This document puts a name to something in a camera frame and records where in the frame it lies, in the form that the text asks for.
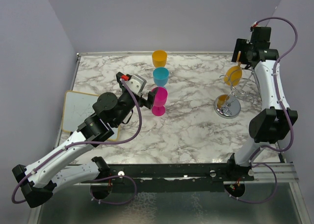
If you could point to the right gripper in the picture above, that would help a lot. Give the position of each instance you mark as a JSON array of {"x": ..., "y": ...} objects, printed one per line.
[{"x": 241, "y": 44}]

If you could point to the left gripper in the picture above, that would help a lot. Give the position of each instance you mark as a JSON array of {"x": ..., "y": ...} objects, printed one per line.
[{"x": 148, "y": 102}]

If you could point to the pink wine glass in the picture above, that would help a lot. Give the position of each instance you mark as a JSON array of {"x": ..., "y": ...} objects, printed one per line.
[{"x": 161, "y": 95}]

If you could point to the blue wine glass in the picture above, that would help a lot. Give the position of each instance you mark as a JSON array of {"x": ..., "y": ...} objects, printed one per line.
[{"x": 160, "y": 76}]

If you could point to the yellow wine glass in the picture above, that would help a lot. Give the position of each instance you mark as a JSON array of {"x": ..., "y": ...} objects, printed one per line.
[
  {"x": 159, "y": 58},
  {"x": 234, "y": 74}
]

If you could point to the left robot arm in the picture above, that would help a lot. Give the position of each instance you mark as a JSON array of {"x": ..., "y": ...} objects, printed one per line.
[{"x": 38, "y": 181}]

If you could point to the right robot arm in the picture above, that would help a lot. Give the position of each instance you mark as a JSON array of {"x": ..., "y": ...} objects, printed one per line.
[{"x": 276, "y": 118}]

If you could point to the chrome wine glass rack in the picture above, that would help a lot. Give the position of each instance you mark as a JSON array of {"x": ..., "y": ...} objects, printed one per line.
[{"x": 242, "y": 90}]

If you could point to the small yellow-framed whiteboard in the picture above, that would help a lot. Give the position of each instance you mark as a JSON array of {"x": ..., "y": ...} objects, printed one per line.
[{"x": 78, "y": 114}]

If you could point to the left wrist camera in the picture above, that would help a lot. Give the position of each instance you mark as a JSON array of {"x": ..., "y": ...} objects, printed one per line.
[{"x": 135, "y": 83}]

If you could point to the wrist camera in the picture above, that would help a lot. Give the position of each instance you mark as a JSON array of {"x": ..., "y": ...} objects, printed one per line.
[
  {"x": 253, "y": 26},
  {"x": 135, "y": 83}
]

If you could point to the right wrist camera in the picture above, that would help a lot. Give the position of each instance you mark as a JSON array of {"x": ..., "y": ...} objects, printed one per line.
[{"x": 253, "y": 26}]

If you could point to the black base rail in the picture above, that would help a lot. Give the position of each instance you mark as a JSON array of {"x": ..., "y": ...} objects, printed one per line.
[{"x": 169, "y": 178}]

